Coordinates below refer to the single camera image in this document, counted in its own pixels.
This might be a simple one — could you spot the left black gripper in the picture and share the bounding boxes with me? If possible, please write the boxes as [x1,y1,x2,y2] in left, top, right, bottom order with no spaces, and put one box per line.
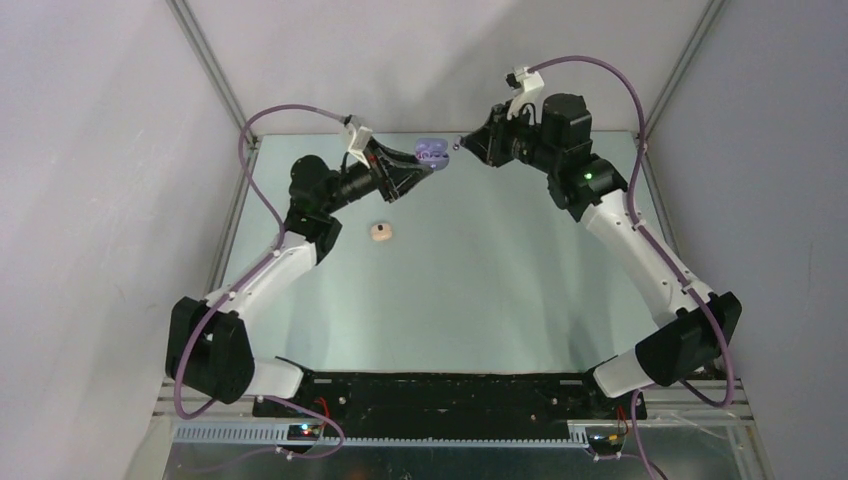
[321,137,432,215]

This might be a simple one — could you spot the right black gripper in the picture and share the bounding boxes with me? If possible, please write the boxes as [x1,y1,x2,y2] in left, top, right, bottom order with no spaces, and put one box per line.
[462,99,561,175]

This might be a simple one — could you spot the beige earbud charging case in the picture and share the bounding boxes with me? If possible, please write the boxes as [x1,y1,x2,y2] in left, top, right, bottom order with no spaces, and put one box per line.
[370,223,393,242]

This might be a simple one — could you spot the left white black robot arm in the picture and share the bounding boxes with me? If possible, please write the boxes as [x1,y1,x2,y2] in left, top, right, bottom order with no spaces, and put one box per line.
[165,138,449,417]

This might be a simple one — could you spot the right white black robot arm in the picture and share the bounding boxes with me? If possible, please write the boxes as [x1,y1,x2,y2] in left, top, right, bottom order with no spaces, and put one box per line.
[459,94,741,418]

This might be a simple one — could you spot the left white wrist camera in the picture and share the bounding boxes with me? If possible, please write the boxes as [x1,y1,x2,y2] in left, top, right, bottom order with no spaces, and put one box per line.
[342,115,373,166]

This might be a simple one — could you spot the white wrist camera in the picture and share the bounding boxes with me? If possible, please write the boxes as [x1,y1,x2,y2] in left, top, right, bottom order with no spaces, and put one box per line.
[342,115,373,166]
[505,66,545,120]

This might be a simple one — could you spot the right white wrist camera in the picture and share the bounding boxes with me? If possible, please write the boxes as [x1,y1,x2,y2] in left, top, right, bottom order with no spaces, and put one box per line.
[505,66,545,120]

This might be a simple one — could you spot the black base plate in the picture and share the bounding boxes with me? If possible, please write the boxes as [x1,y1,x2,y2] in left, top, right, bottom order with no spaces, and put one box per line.
[292,371,632,440]

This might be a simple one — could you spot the right aluminium corner post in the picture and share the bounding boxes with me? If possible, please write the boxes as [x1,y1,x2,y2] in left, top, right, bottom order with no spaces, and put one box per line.
[644,0,727,139]

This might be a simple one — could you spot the aluminium corner post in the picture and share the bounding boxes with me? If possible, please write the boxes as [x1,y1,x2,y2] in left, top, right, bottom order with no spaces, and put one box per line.
[165,0,247,130]
[644,0,727,139]

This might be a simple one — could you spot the left aluminium corner post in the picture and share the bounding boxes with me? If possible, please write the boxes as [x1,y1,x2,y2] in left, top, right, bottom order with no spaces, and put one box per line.
[165,0,247,130]

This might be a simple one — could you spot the grey cable duct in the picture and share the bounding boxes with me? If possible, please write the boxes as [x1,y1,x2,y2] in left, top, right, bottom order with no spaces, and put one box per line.
[173,422,589,449]

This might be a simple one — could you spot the aluminium frame rail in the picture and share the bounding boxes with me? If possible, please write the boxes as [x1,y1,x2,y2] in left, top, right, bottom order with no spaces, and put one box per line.
[151,379,754,425]

